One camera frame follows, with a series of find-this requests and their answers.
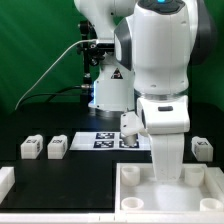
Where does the grey cable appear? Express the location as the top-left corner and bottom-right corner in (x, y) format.
(14, 38), (98, 111)

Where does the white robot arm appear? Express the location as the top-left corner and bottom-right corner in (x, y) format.
(74, 0), (213, 181)

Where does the white sheet with markers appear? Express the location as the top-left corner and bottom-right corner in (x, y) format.
(70, 132), (150, 151)

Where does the white front rail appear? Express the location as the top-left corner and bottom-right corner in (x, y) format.
(0, 212), (224, 224)

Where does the black camera stand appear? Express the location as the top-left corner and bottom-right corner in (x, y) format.
(77, 20), (114, 104)

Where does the black cable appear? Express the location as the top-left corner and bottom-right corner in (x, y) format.
(16, 84), (94, 109)

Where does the white square table top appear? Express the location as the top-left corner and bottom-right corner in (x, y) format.
(115, 163), (224, 213)

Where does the white left obstacle block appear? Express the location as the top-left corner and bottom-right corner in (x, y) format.
(0, 167), (15, 204)

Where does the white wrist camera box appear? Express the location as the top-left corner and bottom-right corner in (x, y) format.
(120, 111), (148, 147)

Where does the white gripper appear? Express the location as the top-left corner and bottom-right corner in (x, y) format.
(137, 96), (190, 181)

